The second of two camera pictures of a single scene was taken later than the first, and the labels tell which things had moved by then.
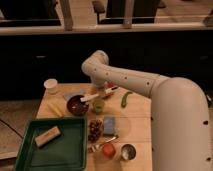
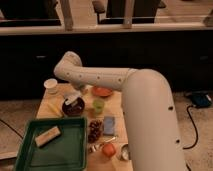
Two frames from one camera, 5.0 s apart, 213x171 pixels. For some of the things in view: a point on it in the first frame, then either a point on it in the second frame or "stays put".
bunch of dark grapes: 95,130 stays put
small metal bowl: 128,152 stays put
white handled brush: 109,90 to 72,96
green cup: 99,105 stays put
